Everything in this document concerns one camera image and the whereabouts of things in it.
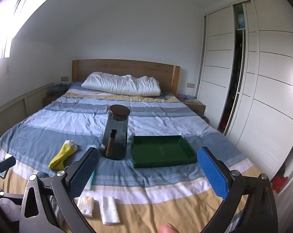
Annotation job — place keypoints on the window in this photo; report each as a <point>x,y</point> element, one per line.
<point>12,24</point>

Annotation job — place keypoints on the tissue packet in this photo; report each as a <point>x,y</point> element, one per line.
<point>86,206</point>

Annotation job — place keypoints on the blue-grey cloth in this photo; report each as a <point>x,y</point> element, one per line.
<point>59,88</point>

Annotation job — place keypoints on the white wardrobe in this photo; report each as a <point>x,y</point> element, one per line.
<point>270,77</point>

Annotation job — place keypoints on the green tray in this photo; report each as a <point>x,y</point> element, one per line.
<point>161,150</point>

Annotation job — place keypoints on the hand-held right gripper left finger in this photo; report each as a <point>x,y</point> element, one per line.
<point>84,174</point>

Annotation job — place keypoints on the white pillow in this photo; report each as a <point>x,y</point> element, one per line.
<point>119,85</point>

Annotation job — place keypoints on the wooden nightstand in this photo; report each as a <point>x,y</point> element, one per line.
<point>195,107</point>
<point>50,99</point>

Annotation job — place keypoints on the clear plastic packet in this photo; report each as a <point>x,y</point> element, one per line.
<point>91,180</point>

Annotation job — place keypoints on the dark grey fluffy towel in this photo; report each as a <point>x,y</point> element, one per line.
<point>42,174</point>

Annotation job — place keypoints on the red cloth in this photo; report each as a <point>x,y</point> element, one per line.
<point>223,126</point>

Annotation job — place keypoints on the wooden bed with striped duvet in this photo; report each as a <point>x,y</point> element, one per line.
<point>165,119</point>

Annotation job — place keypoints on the wall socket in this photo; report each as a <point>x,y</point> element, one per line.
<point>64,78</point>
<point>191,85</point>

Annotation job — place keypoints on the yellow towel with white edge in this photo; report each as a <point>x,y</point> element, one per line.
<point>61,156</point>

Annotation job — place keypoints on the light blue bag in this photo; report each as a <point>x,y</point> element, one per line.
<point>241,20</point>

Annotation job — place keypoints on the red bag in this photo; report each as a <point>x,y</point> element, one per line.
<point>280,183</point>

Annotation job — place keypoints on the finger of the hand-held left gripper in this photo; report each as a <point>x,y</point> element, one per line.
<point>6,160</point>

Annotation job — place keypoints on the wooden headboard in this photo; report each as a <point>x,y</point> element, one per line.
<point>127,68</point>

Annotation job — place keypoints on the white cloth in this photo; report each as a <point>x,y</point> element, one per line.
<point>109,210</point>

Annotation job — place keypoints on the person's right hand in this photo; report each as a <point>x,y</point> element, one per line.
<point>168,228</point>

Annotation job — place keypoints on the light grey cloth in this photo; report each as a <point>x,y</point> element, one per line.
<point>56,207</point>

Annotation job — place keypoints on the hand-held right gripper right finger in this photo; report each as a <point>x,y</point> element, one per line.
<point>213,174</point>

